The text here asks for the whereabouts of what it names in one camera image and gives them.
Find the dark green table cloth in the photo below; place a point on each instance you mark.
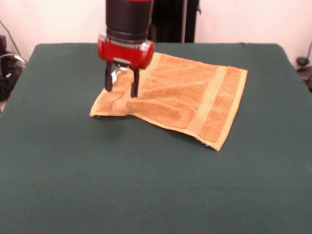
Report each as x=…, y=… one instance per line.
x=73, y=170

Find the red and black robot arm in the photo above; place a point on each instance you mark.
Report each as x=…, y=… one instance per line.
x=129, y=17

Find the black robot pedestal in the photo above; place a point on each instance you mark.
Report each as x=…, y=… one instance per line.
x=175, y=24

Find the black chair base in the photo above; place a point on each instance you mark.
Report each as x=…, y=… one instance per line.
x=9, y=78
x=304, y=70

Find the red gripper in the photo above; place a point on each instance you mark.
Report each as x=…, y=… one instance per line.
x=126, y=54

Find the orange terry towel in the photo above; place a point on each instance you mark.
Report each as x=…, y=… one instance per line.
x=175, y=97

